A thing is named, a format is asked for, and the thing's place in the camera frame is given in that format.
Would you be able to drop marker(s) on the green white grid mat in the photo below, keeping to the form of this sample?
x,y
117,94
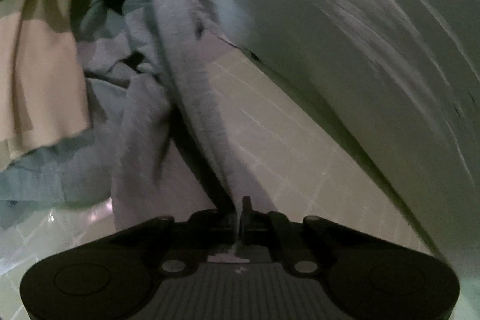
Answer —
x,y
301,167

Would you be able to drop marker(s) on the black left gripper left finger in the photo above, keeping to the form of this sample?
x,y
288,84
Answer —
x,y
204,233

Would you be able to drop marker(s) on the grey cloth garment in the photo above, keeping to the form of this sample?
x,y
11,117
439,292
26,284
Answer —
x,y
195,87

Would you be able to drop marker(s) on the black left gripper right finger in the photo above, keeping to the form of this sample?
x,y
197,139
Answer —
x,y
271,235

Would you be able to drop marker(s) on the light green carrot-print pillow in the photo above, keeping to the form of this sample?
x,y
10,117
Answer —
x,y
403,77

